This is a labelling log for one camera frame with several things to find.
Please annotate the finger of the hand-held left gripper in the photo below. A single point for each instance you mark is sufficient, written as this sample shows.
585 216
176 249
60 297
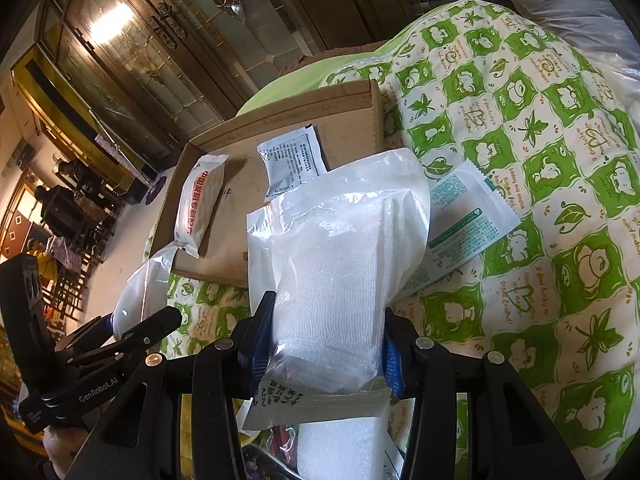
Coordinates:
150 324
102 325

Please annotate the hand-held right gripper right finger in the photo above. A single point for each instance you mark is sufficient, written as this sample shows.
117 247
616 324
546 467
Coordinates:
395 366

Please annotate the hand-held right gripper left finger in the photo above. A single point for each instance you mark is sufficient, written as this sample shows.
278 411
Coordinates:
258 347

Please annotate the clear plastic bag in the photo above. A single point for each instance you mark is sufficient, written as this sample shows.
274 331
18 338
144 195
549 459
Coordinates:
145 280

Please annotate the white gauze packet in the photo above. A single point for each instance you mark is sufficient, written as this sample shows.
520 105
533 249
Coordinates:
330 280

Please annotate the cardboard box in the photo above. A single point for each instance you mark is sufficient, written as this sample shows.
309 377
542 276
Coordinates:
340 125

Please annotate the person's left hand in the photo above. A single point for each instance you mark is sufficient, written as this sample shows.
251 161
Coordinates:
54 444

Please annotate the dark wooden chair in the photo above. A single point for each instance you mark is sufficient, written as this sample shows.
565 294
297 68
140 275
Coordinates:
70 290

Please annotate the yellow garment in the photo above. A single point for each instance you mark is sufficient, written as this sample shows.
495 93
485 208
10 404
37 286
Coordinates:
42 262

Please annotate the white foam wrap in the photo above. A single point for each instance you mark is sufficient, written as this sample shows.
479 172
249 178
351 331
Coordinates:
345 450

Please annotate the white packet with red print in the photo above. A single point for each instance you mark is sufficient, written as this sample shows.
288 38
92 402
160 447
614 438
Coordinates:
200 205

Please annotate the purple round mat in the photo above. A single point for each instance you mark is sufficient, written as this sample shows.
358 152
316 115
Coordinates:
157 189

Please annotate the teal and white sachet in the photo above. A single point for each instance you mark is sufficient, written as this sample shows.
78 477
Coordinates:
465 220

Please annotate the white sachet with black print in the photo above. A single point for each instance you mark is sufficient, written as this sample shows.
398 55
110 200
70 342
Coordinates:
292 160

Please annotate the green and white printed blanket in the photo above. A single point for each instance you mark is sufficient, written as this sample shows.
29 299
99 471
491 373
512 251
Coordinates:
540 170

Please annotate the lime green sheet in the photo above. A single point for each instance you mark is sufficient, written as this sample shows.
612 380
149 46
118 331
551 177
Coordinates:
310 75

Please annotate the wooden glass door cabinet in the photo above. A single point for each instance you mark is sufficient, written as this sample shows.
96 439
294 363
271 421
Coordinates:
135 45

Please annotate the white duvet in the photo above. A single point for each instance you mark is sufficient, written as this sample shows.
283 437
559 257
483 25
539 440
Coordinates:
565 5

